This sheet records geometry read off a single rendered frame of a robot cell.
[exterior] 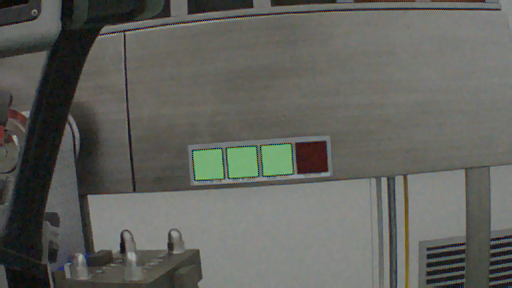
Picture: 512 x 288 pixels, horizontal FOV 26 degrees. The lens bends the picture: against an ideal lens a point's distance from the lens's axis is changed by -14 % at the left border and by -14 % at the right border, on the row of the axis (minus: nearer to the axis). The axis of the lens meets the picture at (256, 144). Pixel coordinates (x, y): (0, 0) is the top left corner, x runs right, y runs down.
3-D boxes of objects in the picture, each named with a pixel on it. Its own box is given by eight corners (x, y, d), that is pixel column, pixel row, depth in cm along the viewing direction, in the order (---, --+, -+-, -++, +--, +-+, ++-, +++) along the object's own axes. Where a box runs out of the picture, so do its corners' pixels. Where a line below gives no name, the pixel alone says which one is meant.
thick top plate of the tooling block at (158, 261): (68, 312, 189) (61, 279, 189) (124, 279, 228) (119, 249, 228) (154, 317, 186) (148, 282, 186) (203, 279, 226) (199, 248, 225)
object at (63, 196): (50, 282, 194) (35, 176, 193) (85, 264, 217) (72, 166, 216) (52, 282, 194) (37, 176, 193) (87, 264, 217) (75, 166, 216)
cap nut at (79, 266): (69, 279, 190) (65, 253, 189) (75, 276, 193) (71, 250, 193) (88, 280, 189) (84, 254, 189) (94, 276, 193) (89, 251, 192)
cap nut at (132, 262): (121, 280, 189) (117, 253, 189) (126, 276, 193) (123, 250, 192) (142, 280, 188) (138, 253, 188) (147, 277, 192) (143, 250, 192)
